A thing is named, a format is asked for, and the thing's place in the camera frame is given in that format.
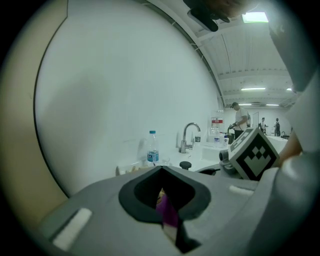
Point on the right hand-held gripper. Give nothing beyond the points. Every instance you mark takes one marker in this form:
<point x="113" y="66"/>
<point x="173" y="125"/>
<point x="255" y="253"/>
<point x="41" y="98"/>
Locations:
<point x="255" y="157"/>

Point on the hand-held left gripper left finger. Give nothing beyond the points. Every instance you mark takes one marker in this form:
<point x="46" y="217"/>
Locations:
<point x="100" y="212"/>

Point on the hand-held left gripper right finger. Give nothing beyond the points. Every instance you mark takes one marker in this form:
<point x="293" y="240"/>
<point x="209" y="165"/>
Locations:
<point x="225" y="212"/>

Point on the purple object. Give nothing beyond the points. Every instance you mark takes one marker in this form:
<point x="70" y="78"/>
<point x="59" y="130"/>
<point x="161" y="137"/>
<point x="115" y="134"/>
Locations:
<point x="168" y="212"/>

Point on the black soap dispenser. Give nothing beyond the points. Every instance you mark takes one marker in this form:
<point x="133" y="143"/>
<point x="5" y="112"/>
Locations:
<point x="185" y="165"/>

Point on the person's right forearm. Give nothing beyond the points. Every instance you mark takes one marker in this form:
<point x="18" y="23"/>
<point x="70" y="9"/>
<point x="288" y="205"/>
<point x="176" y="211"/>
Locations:
<point x="291" y="150"/>

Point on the white blue pump bottle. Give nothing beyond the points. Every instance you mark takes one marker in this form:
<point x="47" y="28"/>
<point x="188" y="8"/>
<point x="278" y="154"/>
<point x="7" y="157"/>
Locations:
<point x="225" y="141"/>

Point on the clear water bottle blue label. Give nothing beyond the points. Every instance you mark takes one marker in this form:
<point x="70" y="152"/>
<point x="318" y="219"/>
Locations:
<point x="153" y="150"/>

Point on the white sink basin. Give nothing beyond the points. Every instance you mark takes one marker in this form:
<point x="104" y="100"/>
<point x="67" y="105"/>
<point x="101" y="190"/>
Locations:
<point x="210" y="152"/>

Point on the long ceiling light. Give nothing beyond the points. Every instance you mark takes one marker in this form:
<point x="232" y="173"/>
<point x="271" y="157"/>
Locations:
<point x="245" y="104"/>
<point x="253" y="89"/>

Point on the chrome faucet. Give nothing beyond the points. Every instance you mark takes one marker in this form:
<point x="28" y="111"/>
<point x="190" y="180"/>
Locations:
<point x="186" y="140"/>

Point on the clear glass cup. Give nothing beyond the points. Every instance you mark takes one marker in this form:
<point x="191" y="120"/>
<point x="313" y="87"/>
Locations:
<point x="166" y="161"/>

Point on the square ceiling light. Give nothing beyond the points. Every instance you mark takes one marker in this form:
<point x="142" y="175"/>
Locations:
<point x="255" y="17"/>

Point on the red white wall sign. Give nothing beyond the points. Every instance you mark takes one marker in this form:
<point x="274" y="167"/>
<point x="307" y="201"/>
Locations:
<point x="217" y="122"/>

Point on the black head camera mount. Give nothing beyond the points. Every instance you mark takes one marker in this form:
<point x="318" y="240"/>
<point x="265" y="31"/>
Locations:
<point x="202" y="17"/>

